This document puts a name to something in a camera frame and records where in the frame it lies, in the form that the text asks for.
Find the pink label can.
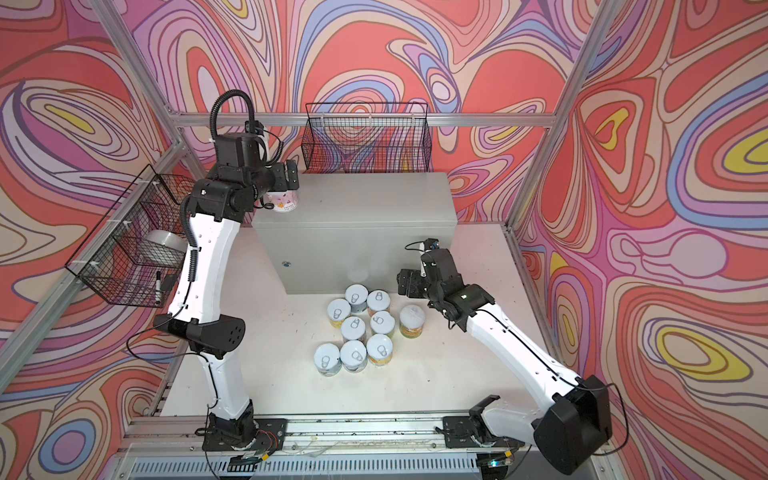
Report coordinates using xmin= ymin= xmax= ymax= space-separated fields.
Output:
xmin=263 ymin=190 xmax=299 ymax=213
xmin=340 ymin=316 xmax=367 ymax=342

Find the brown label can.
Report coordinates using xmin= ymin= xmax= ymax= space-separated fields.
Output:
xmin=313 ymin=343 xmax=342 ymax=377
xmin=340 ymin=340 xmax=368 ymax=373

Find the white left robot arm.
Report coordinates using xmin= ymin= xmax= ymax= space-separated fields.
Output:
xmin=153 ymin=128 xmax=298 ymax=452

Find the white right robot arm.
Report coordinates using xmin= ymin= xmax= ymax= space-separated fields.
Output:
xmin=397 ymin=238 xmax=612 ymax=475

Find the yellow green label can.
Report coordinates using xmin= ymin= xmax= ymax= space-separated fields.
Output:
xmin=399 ymin=304 xmax=426 ymax=338

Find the orange label can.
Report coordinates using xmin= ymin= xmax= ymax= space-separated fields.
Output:
xmin=366 ymin=290 xmax=391 ymax=317

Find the blue label can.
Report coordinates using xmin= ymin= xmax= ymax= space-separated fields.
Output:
xmin=345 ymin=284 xmax=369 ymax=314

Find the yellow label can front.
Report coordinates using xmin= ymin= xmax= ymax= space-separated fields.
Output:
xmin=366 ymin=334 xmax=394 ymax=366

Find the grey metal cabinet box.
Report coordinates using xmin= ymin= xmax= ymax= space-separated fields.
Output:
xmin=252 ymin=172 xmax=458 ymax=294

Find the black marker pen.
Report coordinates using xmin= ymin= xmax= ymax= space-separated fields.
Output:
xmin=154 ymin=271 xmax=164 ymax=306

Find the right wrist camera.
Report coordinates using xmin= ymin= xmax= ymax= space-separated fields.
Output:
xmin=421 ymin=238 xmax=439 ymax=252

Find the black wire basket left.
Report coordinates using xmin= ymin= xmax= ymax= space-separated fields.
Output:
xmin=66 ymin=166 xmax=194 ymax=308

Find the black wire basket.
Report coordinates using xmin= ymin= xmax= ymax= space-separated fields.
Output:
xmin=66 ymin=166 xmax=194 ymax=308
xmin=301 ymin=101 xmax=432 ymax=174

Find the black wire basket back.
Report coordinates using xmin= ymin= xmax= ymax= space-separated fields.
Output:
xmin=301 ymin=101 xmax=432 ymax=174

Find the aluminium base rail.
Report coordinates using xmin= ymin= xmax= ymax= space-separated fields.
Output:
xmin=107 ymin=411 xmax=531 ymax=479

